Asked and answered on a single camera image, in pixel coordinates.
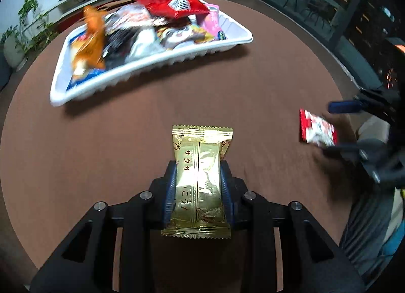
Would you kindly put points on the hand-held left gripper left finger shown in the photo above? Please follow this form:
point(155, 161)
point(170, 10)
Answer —
point(171, 185)

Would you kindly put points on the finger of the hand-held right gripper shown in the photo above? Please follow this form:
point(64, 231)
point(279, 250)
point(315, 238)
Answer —
point(343, 106)
point(357, 150)

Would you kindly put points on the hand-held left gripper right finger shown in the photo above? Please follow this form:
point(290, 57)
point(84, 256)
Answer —
point(226, 185)

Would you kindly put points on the gold foil snack packet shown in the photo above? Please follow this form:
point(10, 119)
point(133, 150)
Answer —
point(196, 185)

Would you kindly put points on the small red white candy packet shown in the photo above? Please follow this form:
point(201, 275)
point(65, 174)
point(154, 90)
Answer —
point(318, 130)

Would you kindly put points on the white plastic tray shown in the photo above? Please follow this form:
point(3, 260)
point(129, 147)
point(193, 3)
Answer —
point(189, 55)

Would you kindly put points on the person's grey trousers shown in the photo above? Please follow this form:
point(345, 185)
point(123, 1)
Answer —
point(364, 233)

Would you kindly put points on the blue yellow chips packet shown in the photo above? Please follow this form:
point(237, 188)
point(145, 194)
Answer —
point(80, 76)

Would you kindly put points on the colourful cartoon snack packet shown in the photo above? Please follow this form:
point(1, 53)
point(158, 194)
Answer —
point(186, 35)

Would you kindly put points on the pink snack packet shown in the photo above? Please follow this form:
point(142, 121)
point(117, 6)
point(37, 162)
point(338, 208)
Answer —
point(212, 22)

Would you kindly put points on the black snack packet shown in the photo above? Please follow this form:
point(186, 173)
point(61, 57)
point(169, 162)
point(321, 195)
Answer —
point(118, 38)

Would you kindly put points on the orange snack packet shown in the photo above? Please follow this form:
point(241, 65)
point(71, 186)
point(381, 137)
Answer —
point(93, 39)

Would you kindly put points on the flat red white snack packet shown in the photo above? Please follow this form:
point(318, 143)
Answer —
point(133, 14)

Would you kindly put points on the large red snack packet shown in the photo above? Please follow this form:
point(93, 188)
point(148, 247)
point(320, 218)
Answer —
point(164, 0)

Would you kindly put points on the red storage box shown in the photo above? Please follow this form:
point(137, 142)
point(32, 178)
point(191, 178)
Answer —
point(65, 22)

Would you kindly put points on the trailing green potted plant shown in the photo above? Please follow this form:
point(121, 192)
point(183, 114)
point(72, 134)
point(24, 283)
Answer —
point(14, 49)

